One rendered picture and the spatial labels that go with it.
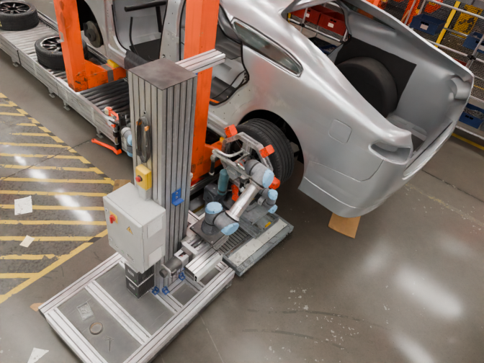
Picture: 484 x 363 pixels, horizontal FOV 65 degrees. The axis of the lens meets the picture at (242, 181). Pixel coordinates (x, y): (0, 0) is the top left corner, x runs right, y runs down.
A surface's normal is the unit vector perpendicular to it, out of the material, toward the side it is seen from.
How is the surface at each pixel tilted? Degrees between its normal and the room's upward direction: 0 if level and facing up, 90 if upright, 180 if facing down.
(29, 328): 0
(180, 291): 0
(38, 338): 0
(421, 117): 90
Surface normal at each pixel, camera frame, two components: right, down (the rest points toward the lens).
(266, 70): -0.63, 0.31
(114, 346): 0.14, -0.73
